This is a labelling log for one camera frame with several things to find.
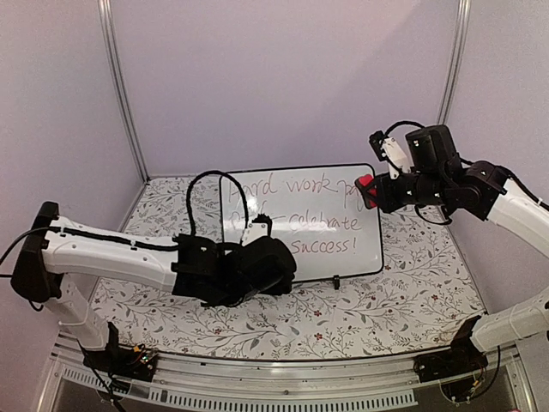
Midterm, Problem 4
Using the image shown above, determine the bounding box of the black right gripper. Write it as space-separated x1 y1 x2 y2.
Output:
363 168 449 214

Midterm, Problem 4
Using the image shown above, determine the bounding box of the red black whiteboard eraser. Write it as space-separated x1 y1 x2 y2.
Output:
354 174 376 199

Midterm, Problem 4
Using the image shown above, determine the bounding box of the white dry-erase whiteboard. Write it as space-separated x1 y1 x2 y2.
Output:
219 163 383 282

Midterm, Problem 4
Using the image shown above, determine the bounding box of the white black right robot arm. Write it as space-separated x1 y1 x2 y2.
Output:
355 121 548 263

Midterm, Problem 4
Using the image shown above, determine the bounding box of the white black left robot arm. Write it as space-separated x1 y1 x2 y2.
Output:
10 202 297 377

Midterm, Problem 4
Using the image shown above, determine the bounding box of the floral patterned table mat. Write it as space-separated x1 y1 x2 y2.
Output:
83 173 490 361

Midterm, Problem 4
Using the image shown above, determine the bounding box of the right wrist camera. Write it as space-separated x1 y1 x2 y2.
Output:
369 130 411 179

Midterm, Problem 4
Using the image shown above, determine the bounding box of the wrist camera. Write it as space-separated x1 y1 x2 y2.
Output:
240 214 272 246
369 130 411 179

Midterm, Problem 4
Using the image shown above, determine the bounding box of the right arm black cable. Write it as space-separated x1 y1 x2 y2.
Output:
383 120 425 138

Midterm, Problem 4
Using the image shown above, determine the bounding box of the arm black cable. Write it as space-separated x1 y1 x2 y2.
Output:
186 170 254 248
383 120 425 138

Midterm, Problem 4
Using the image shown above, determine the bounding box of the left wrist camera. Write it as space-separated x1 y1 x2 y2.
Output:
240 214 272 246

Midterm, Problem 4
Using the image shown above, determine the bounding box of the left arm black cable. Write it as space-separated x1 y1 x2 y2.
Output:
186 170 254 248

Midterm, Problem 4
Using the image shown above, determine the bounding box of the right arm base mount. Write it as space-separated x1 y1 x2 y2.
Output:
413 315 488 383

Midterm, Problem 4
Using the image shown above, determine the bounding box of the right aluminium frame post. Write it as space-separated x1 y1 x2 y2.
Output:
437 0 472 124

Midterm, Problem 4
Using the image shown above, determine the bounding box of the aluminium frame post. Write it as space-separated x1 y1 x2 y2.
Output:
97 0 150 184
437 0 472 124

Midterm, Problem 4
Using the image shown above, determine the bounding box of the aluminium front rail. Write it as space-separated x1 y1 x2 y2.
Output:
38 338 538 411

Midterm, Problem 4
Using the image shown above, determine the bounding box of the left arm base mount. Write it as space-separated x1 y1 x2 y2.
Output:
81 322 158 382

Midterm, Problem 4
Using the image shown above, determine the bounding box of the left aluminium frame post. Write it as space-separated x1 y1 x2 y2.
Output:
97 0 150 184

